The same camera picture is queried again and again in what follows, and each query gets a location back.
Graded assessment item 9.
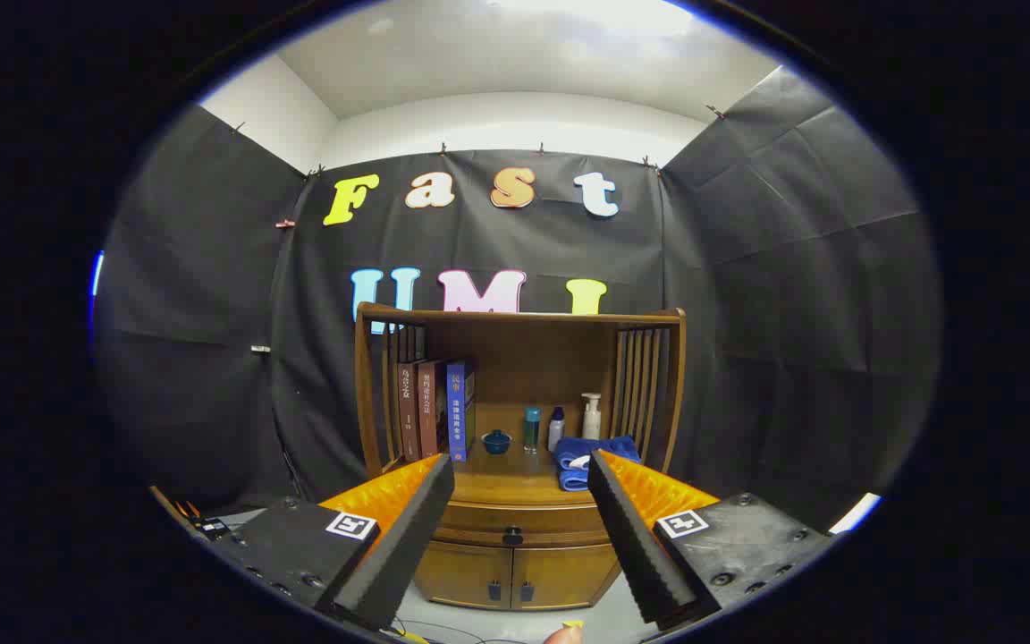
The dark brown book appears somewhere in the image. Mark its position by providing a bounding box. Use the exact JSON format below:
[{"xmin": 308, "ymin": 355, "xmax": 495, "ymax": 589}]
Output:
[{"xmin": 399, "ymin": 360, "xmax": 420, "ymax": 462}]

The wooden drawer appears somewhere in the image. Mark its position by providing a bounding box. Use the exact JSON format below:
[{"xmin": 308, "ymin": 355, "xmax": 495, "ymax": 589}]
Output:
[{"xmin": 430, "ymin": 501, "xmax": 616, "ymax": 548}]

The wooden cabinet door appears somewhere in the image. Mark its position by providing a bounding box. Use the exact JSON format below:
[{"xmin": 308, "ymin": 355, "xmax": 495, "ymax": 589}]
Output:
[
  {"xmin": 414, "ymin": 543, "xmax": 513, "ymax": 609},
  {"xmin": 512, "ymin": 546, "xmax": 621, "ymax": 611}
]

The blue folded towel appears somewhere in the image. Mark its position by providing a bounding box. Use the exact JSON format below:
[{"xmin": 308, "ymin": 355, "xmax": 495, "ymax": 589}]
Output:
[{"xmin": 554, "ymin": 436, "xmax": 642, "ymax": 492}]

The reddish brown book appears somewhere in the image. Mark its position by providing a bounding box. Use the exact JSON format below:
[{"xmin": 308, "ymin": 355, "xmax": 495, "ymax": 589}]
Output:
[{"xmin": 417, "ymin": 360, "xmax": 450, "ymax": 459}]

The wooden cabinet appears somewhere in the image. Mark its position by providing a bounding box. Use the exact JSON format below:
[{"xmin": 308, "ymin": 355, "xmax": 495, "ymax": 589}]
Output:
[{"xmin": 354, "ymin": 302, "xmax": 688, "ymax": 612}]

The wooden countertop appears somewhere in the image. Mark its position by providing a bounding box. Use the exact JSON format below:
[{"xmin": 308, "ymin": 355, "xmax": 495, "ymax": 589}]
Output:
[{"xmin": 381, "ymin": 445, "xmax": 650, "ymax": 507}]

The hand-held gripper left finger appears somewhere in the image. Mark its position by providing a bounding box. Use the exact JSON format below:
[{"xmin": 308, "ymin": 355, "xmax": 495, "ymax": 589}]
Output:
[{"xmin": 198, "ymin": 453, "xmax": 456, "ymax": 632}]

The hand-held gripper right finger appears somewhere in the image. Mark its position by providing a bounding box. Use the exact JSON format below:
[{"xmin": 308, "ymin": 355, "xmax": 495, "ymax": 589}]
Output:
[{"xmin": 587, "ymin": 449, "xmax": 838, "ymax": 630}]

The blue book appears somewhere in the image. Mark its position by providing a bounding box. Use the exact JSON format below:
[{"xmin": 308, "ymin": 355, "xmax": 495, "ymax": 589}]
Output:
[{"xmin": 446, "ymin": 360, "xmax": 477, "ymax": 463}]

